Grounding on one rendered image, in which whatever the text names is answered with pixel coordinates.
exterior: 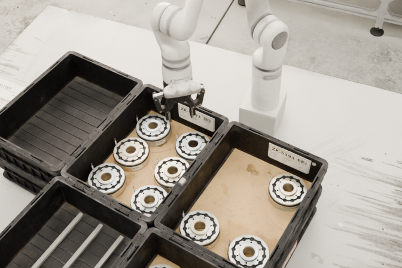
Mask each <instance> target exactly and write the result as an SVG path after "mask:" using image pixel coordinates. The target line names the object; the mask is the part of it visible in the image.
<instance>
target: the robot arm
mask: <svg viewBox="0 0 402 268"><path fill-rule="evenodd" d="M202 3H203V0H185V5H184V8H181V7H178V6H176V5H174V4H171V3H169V2H161V3H158V4H157V5H156V6H155V7H154V9H153V11H152V13H151V28H152V30H153V33H154V36H155V38H156V41H157V43H158V45H159V47H160V49H161V55H162V77H163V90H162V92H160V93H156V92H152V96H153V100H154V103H155V105H156V107H157V110H158V112H159V113H162V112H164V113H165V117H166V120H167V121H168V120H169V122H172V120H171V113H170V111H171V109H172V108H173V106H174V104H175V103H179V102H187V103H188V104H189V112H190V117H191V118H193V116H194V115H195V114H196V106H201V105H202V103H203V98H204V95H205V88H204V86H203V84H202V83H199V82H197V81H193V73H192V65H191V57H190V45H189V43H188V41H187V39H189V38H190V37H191V36H192V35H193V34H194V31H195V30H196V26H197V22H198V18H199V14H200V10H201V7H202ZM245 5H246V14H247V24H248V32H249V35H250V37H251V38H252V39H253V40H254V41H255V42H256V43H258V44H259V45H260V46H261V47H260V48H258V49H256V51H255V52H254V54H253V56H252V77H251V105H252V106H253V107H254V108H255V109H256V110H259V111H264V112H267V111H272V110H274V109H275V108H276V107H277V106H278V104H279V94H280V88H281V77H282V64H283V60H284V58H285V56H286V53H287V47H288V41H289V37H290V30H289V27H288V26H287V25H286V24H285V23H284V22H283V21H281V20H280V19H278V18H277V17H276V16H275V15H274V14H273V13H272V12H271V10H270V7H269V0H245ZM196 93H197V95H196V99H195V100H193V98H192V97H191V95H193V94H196ZM162 97H164V98H166V102H165V104H164V105H161V103H160V102H161V99H162Z"/></svg>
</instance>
